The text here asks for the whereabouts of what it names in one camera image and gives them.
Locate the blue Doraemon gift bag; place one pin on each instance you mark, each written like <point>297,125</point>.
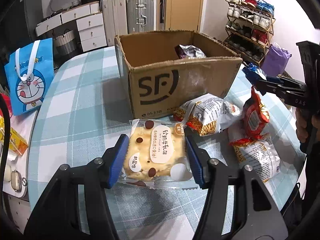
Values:
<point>29,73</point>

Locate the person's right hand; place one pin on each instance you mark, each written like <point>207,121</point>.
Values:
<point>301,125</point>

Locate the brown SF cardboard box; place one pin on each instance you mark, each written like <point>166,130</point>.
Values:
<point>157,81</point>

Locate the white drawer desk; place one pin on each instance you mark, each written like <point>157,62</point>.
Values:
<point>85,20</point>

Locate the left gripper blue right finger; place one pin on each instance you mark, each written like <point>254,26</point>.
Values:
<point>198,160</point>

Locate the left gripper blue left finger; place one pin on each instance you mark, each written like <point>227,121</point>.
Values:
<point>114,159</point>

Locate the red paper bag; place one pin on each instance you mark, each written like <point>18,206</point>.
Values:
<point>8,103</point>

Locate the blue Oreo snack packet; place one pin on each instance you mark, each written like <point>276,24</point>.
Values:
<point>253,71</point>

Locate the beige hard suitcase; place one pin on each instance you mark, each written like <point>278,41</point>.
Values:
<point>115,19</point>

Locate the striped laundry basket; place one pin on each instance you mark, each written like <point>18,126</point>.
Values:
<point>65,43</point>

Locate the cookie bread clear packet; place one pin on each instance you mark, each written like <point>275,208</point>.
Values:
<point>156,157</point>

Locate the wooden door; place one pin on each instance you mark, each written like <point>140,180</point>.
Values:
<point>179,14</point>

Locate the wooden shoe rack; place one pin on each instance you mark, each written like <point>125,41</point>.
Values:
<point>250,28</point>

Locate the silver hard suitcase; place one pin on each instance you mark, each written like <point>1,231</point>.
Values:
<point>140,15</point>

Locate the yellow snack box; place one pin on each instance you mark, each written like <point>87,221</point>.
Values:
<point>17,143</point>

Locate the small red snack packet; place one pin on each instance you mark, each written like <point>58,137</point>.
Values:
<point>255,116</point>

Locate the black refrigerator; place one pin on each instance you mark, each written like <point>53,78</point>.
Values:
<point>18,26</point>

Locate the orange white noodle snack bag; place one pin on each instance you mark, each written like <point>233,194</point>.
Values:
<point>207,114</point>

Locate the purple white snack bag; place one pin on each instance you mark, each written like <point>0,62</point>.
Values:
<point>189,52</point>

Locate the white earbuds case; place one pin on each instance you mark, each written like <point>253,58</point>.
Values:
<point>17,181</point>

